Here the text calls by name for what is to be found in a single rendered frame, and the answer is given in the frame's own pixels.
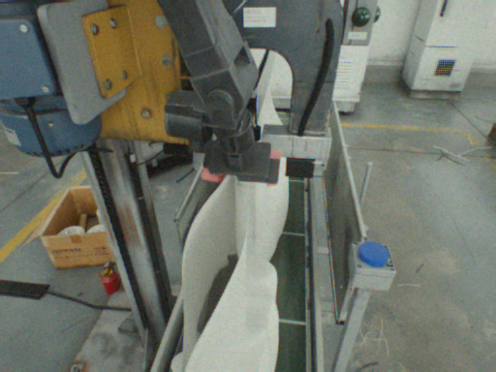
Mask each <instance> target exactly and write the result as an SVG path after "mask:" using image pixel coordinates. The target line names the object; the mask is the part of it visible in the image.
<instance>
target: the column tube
mask: <svg viewBox="0 0 496 372"><path fill-rule="evenodd" d="M95 142H96V147H97V148H101V149H110V150H111V151H114V153H110V152H99V155H100V159H101V163H102V165H103V170H104V173H105V176H106V180H107V181H108V188H109V189H110V195H111V198H112V200H113V202H114V205H113V207H114V208H115V210H116V213H117V214H116V215H117V218H118V220H119V224H120V228H121V232H122V233H123V235H124V240H125V243H126V247H127V250H128V254H129V256H130V262H131V263H132V268H133V271H134V274H135V276H136V280H137V283H138V287H139V293H140V297H141V298H142V303H143V306H144V309H145V314H146V317H147V320H148V321H149V322H150V323H151V324H153V327H154V330H155V335H156V337H158V338H159V343H160V345H161V342H162V338H163V336H164V334H165V332H166V327H167V326H168V322H167V320H166V312H165V308H164V305H163V298H162V295H161V292H160V286H159V283H158V280H157V275H156V272H153V271H155V268H154V265H153V259H152V256H151V252H150V246H149V242H148V239H147V232H146V229H145V226H144V221H143V218H142V215H141V212H140V204H139V200H137V199H136V197H137V196H138V194H137V190H136V187H135V180H134V178H133V175H132V172H131V167H130V163H129V161H128V159H126V158H125V157H124V154H128V153H129V149H130V147H131V152H134V153H135V158H136V162H137V164H141V163H143V162H144V157H143V153H142V149H141V142H140V141H135V140H124V139H102V138H98V139H97V140H96V141H95ZM79 156H80V158H81V161H82V162H83V167H84V169H85V171H86V176H87V178H88V180H89V183H90V187H91V190H92V192H93V197H94V199H95V201H96V204H97V207H98V210H99V212H100V217H101V219H102V221H103V224H104V228H105V230H106V233H107V237H108V241H109V246H110V248H111V250H112V253H113V256H114V258H115V260H116V265H117V267H118V270H119V274H120V276H121V279H122V281H123V286H124V288H125V290H126V295H127V297H128V299H129V303H130V306H131V308H132V313H133V315H134V318H135V320H136V325H137V327H138V329H139V335H140V338H141V342H142V345H143V346H144V345H145V330H144V328H143V325H142V320H141V318H140V314H139V310H138V307H137V305H136V300H135V298H134V294H133V291H132V287H131V286H130V281H129V279H128V275H127V274H126V268H125V266H124V264H123V260H122V256H121V255H120V249H119V247H118V246H117V243H116V238H115V236H114V232H113V229H112V224H111V223H110V219H109V216H108V214H107V208H106V206H105V204H104V198H103V197H102V194H101V189H100V187H99V184H98V180H97V177H96V174H95V171H94V168H93V166H92V164H91V159H90V156H89V154H88V151H80V152H79ZM138 171H139V177H140V180H141V187H142V190H143V193H144V200H145V203H146V206H147V213H148V216H149V219H150V223H151V229H152V231H153V235H154V242H155V246H156V249H157V256H158V260H159V263H160V269H161V273H162V276H163V283H164V286H165V288H166V292H167V299H168V303H169V307H170V315H171V314H172V310H173V300H172V293H171V286H170V278H169V275H168V272H167V264H166V261H165V258H164V253H163V248H162V242H161V236H160V232H159V228H158V221H157V217H156V213H155V209H154V203H153V200H152V196H151V189H150V185H149V181H148V174H147V170H146V167H145V164H141V165H139V166H138ZM160 345H159V346H160Z"/></svg>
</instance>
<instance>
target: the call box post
mask: <svg viewBox="0 0 496 372"><path fill-rule="evenodd" d="M371 290H372V289H367V288H361V287H354V293H353V295H352V298H351V304H350V306H349V309H348V311H347V317H346V319H345V322H344V327H343V329H342V332H341V338H340V340H339V343H338V348H337V351H336V353H335V357H334V362H333V363H332V367H331V372H345V371H346V369H345V368H346V366H347V363H348V361H349V356H350V354H351V352H352V347H353V346H354V344H355V339H356V337H357V333H358V329H359V326H360V324H361V319H362V317H363V315H364V310H365V308H366V305H367V303H368V302H367V301H368V298H369V296H370V295H371Z"/></svg>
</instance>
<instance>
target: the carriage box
mask: <svg viewBox="0 0 496 372"><path fill-rule="evenodd" d="M106 1H107V3H108V7H109V8H115V7H118V6H121V5H127V7H129V8H130V15H131V19H132V23H133V31H134V35H135V39H136V45H137V52H138V57H139V63H140V71H141V76H140V77H139V78H137V79H136V80H135V81H133V82H131V83H130V85H127V86H126V93H125V95H124V97H122V98H120V99H119V100H118V101H117V102H115V103H114V104H113V105H111V106H110V107H109V108H107V109H106V110H104V111H103V112H101V113H100V115H101V118H102V121H103V130H102V132H101V135H100V138H102V139H114V140H135V141H158V142H169V143H181V144H187V145H190V143H191V140H188V139H178V138H174V137H170V136H168V134H167V133H166V131H165V119H164V115H165V112H164V105H165V103H166V102H167V101H168V99H169V98H170V97H171V95H172V94H173V92H174V91H175V90H177V89H180V90H183V88H184V87H185V86H188V82H187V79H179V76H181V75H182V74H183V73H184V72H186V71H187V66H186V64H185V62H184V60H183V57H182V55H181V54H180V48H179V45H178V43H177V41H176V38H175V37H174V35H173V32H172V30H171V28H170V25H169V23H168V22H167V19H166V18H165V16H164V15H163V12H162V10H161V8H160V6H159V5H158V3H157V2H156V0H106Z"/></svg>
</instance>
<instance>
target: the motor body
mask: <svg viewBox="0 0 496 372"><path fill-rule="evenodd" d="M61 1H69V0H0V16H19V15H36V16H37V15H38V9H39V7H40V6H41V5H47V4H52V3H56V2H61ZM55 94H56V93H55V91H54V93H53V94H51V95H47V96H39V97H35V100H36V101H35V104H34V106H33V109H34V111H35V116H36V118H37V122H38V124H39V128H40V130H41V132H42V136H43V138H44V140H45V142H46V147H47V149H48V153H49V155H50V157H61V156H65V155H68V154H74V153H77V152H78V151H81V150H83V149H85V148H86V147H89V146H90V145H91V144H94V142H95V141H96V140H97V139H98V138H99V137H100V135H101V132H102V130H103V121H102V118H101V115H100V114H98V115H97V117H95V118H93V119H92V120H91V121H89V122H88V123H87V124H75V123H74V122H73V120H72V117H71V115H70V111H69V110H68V109H64V108H57V107H56V104H55V102H54V100H53V97H52V96H54V95H55ZM0 124H1V127H3V128H4V131H5V134H6V135H7V138H8V140H9V141H10V142H11V143H12V144H13V145H14V146H15V147H16V148H17V149H18V150H19V151H21V152H23V153H24V154H27V155H29V156H33V157H45V155H44V154H43V151H42V148H41V147H40V145H39V141H38V139H37V137H36V135H35V131H34V129H33V128H32V124H31V122H30V121H29V119H28V116H27V114H26V113H25V110H24V108H21V107H20V106H19V105H18V104H16V102H15V99H6V100H0Z"/></svg>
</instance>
